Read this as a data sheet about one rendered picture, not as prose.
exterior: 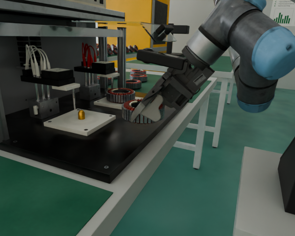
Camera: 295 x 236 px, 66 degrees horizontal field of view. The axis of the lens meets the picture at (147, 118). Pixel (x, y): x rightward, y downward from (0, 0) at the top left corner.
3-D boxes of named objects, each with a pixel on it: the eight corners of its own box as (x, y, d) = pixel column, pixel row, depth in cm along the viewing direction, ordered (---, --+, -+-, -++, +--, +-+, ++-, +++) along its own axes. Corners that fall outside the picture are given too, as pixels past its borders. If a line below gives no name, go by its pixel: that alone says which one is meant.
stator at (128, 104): (169, 114, 63) (170, 101, 62) (155, 128, 54) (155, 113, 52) (133, 108, 67) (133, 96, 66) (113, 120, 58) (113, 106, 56)
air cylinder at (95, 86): (100, 96, 98) (100, 84, 96) (90, 100, 91) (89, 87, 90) (90, 95, 100) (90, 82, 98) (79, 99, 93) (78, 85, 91)
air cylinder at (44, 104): (60, 112, 77) (58, 96, 75) (42, 119, 70) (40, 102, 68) (48, 110, 79) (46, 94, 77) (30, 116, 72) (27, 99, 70)
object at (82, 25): (86, 32, 88) (86, 20, 86) (76, 32, 82) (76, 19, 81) (77, 32, 89) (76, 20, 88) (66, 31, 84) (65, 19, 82)
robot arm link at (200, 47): (194, 27, 45) (202, 28, 52) (180, 46, 47) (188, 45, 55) (223, 52, 45) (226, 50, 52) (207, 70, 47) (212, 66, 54)
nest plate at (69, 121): (115, 118, 73) (115, 115, 73) (87, 136, 60) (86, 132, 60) (77, 111, 79) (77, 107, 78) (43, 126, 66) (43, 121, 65)
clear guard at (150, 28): (176, 41, 93) (178, 25, 91) (155, 42, 72) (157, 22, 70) (107, 38, 105) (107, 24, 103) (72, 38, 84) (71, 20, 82)
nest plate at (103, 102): (145, 100, 94) (145, 98, 94) (129, 111, 81) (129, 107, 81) (114, 96, 100) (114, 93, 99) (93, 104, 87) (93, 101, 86)
